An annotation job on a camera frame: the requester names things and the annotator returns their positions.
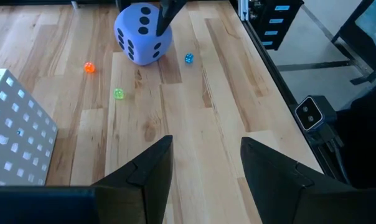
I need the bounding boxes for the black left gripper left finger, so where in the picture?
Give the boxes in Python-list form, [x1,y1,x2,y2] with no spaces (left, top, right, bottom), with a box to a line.
[0,135,174,224]

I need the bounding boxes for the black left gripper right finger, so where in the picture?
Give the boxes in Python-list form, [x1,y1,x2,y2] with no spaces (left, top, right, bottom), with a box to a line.
[240,136,376,224]

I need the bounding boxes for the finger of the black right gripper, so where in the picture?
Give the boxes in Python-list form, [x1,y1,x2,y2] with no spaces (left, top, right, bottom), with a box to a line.
[156,0,189,37]

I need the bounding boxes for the large purple foam die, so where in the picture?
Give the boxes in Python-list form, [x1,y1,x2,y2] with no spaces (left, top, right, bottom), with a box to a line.
[113,2,173,66]

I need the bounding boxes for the small green die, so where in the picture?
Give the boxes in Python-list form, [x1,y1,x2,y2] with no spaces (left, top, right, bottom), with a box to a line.
[113,88,126,101]

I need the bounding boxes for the black drawer cabinet blue labels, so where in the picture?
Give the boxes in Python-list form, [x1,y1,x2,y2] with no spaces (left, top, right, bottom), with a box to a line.
[248,0,304,50]

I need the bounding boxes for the white perforated basket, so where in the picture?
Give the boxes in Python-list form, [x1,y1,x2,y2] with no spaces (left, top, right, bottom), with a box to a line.
[0,68,59,187]

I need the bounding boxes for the silver aluminium bracket strip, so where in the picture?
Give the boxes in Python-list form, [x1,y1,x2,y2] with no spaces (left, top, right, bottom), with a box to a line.
[237,0,250,21]

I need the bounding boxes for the black table-level camera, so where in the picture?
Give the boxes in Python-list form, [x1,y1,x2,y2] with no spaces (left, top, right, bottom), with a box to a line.
[294,95,344,147]

